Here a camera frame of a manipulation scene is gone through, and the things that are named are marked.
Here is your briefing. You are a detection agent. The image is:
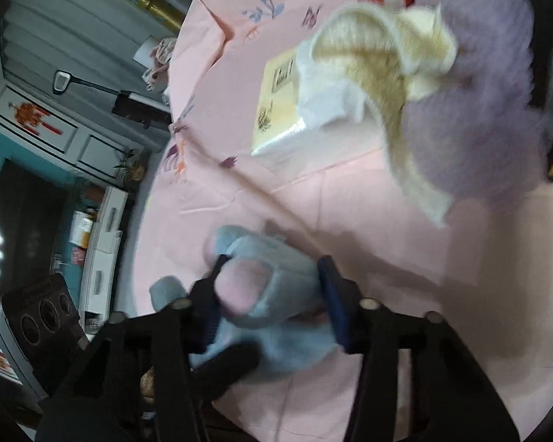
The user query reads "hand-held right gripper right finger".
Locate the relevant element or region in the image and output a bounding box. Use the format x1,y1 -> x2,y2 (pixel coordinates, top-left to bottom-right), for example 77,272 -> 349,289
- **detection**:
317,255 -> 521,442

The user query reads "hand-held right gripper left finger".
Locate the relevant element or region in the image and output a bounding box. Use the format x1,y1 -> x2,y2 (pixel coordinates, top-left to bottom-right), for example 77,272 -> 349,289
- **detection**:
34,253 -> 231,442

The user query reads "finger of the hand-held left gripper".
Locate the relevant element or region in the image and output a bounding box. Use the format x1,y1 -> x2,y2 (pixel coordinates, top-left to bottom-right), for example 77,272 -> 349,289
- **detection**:
189,343 -> 261,403

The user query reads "blue plush toy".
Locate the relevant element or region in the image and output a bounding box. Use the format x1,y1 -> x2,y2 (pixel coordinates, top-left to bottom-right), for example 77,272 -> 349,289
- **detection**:
148,225 -> 351,373

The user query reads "pink printed tablecloth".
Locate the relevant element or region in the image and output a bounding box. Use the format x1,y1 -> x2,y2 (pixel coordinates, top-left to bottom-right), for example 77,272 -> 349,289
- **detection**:
129,0 -> 553,442

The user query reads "white cabinet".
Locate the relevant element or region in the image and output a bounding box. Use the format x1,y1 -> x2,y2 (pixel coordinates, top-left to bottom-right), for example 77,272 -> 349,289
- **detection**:
80,186 -> 130,327

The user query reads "black speaker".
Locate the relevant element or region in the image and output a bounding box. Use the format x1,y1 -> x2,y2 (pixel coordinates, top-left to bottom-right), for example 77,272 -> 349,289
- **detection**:
0,274 -> 90,397

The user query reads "small potted plant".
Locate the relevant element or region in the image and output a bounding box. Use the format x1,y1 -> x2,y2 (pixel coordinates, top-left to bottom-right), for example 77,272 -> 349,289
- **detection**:
115,150 -> 147,182

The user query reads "yellow tissue pack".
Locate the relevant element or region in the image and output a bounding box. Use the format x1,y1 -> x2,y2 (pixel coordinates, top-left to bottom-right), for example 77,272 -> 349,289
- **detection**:
250,50 -> 374,171

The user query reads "black television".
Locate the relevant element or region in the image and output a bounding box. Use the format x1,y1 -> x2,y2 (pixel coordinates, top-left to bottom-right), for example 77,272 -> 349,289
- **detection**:
0,159 -> 74,295

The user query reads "black stick vacuum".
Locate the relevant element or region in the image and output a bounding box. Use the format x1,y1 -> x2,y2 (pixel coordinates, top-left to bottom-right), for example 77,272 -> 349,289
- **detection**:
53,70 -> 171,130

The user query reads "yellow terry towel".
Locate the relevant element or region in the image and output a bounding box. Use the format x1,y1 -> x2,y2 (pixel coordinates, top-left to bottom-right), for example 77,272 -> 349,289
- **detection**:
299,2 -> 462,231

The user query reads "pink frilly cloth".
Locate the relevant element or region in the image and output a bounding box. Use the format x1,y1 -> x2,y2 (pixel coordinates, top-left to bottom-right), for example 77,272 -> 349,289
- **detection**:
143,37 -> 178,93

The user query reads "white paper sheet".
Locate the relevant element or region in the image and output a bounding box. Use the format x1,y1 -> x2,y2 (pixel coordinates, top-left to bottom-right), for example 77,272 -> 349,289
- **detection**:
133,37 -> 160,63

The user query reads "red wall ornament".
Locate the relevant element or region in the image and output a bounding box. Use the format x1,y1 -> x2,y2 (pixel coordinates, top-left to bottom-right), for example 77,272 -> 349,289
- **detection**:
10,100 -> 66,138

